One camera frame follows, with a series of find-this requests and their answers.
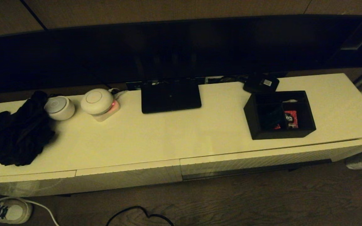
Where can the white pull-out drawer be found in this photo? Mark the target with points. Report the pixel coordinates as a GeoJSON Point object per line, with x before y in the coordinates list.
{"type": "Point", "coordinates": [262, 160]}

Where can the black compartment organizer box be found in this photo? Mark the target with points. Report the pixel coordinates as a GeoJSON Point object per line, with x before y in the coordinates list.
{"type": "Point", "coordinates": [281, 133]}

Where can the white TV cabinet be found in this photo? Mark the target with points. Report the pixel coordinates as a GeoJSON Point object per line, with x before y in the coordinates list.
{"type": "Point", "coordinates": [168, 138]}

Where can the white beadboard cabinet door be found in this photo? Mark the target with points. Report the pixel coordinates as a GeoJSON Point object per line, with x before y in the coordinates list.
{"type": "Point", "coordinates": [27, 185]}

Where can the black router with antennas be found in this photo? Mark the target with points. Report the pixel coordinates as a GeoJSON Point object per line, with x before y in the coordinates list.
{"type": "Point", "coordinates": [171, 100]}

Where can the white base pink light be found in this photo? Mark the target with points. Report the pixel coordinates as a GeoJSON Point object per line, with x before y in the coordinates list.
{"type": "Point", "coordinates": [110, 113]}

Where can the black set-top box white label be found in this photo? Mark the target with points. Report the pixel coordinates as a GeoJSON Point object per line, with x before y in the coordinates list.
{"type": "Point", "coordinates": [259, 84]}

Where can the white dome shaped device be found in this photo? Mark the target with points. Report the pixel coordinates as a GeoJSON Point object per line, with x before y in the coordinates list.
{"type": "Point", "coordinates": [96, 100]}

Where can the red snack packet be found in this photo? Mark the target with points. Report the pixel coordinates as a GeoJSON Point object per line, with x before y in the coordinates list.
{"type": "Point", "coordinates": [277, 127]}

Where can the red snack packet face print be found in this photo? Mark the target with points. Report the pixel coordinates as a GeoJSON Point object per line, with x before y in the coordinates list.
{"type": "Point", "coordinates": [291, 119]}

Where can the white paper scrap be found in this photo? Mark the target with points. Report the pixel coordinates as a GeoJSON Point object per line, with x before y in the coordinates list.
{"type": "Point", "coordinates": [291, 101]}

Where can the black flat screen television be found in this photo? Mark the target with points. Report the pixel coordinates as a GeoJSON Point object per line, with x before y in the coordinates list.
{"type": "Point", "coordinates": [74, 56]}

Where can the small white cylinder speaker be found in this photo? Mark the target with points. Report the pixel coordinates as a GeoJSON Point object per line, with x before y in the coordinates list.
{"type": "Point", "coordinates": [58, 108]}

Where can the black crumpled cloth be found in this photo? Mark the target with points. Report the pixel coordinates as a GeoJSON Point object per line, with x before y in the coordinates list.
{"type": "Point", "coordinates": [20, 135]}

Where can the white sneaker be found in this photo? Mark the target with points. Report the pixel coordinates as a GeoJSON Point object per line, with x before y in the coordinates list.
{"type": "Point", "coordinates": [14, 212]}

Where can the dark wall frame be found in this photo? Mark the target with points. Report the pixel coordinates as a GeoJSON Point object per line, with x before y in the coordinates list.
{"type": "Point", "coordinates": [357, 37]}

